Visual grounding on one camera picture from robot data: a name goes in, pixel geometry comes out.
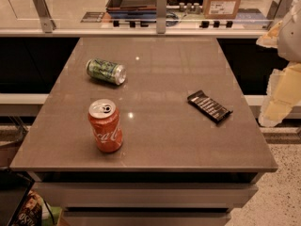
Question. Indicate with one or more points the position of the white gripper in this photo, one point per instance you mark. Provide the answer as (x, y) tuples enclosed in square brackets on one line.
[(291, 38)]

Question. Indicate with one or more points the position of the green soda can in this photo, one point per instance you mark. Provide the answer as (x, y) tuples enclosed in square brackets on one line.
[(106, 71)]

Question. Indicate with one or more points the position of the red Coca-Cola can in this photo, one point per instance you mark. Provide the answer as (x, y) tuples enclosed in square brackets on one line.
[(104, 118)]

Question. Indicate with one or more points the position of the black snack bar wrapper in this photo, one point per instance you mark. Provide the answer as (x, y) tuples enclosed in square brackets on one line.
[(208, 107)]

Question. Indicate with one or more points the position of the cardboard box with label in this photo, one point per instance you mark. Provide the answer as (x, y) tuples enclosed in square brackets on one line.
[(220, 9)]

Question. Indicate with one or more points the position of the grey table drawer base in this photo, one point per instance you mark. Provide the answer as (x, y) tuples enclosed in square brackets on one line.
[(146, 204)]

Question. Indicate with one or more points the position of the snack bag lower left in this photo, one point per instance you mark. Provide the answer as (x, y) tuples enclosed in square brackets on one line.
[(31, 212)]

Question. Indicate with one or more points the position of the black bin lower left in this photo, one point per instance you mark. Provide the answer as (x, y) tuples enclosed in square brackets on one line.
[(13, 191)]

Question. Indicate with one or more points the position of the right metal railing bracket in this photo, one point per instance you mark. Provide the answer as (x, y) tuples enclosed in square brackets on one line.
[(278, 9)]

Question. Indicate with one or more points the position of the metal railing bracket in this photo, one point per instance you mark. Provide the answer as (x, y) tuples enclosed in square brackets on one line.
[(278, 9), (160, 17), (46, 21)]

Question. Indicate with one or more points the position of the middle metal railing bracket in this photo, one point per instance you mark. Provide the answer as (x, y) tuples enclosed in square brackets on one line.
[(160, 17)]

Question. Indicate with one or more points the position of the left metal railing bracket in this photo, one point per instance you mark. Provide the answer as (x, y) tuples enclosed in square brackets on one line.
[(46, 21)]

